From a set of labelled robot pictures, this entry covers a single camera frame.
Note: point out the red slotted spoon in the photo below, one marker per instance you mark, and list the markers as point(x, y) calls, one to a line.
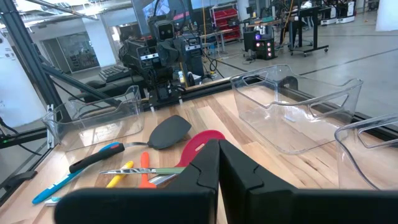
point(211, 137)

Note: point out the black computer mouse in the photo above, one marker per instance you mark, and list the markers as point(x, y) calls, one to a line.
point(94, 84)

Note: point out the yellow spoon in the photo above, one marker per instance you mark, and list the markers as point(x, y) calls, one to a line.
point(119, 175)

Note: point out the black computer tower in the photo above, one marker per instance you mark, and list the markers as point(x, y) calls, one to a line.
point(264, 49)

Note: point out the black keyboard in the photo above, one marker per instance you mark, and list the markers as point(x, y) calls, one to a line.
point(113, 73)

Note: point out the computer monitor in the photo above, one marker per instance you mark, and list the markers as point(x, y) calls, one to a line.
point(155, 9)

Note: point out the red parts shelf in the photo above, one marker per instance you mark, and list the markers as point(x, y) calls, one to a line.
point(225, 15)

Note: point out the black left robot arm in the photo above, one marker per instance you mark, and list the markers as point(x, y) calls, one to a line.
point(161, 84)

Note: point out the blue spoon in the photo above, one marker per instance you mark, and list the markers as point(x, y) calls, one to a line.
point(53, 189)

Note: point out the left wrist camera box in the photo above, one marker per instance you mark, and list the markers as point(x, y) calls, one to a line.
point(164, 30)

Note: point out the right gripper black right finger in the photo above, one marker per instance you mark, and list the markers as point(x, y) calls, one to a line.
point(280, 208)

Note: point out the black rolling stand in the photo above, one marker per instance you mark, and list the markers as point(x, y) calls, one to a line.
point(314, 31)

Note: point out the orange spatula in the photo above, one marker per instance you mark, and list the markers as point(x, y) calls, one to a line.
point(144, 161)

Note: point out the clear plastic bin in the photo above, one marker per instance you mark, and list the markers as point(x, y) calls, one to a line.
point(93, 130)
point(367, 161)
point(280, 124)

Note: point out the silver butter knife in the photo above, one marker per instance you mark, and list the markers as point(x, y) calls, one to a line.
point(53, 201)

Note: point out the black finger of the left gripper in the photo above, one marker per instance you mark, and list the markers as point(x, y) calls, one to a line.
point(155, 56)
point(178, 51)

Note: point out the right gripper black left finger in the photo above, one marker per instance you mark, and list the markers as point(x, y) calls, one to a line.
point(140, 205)

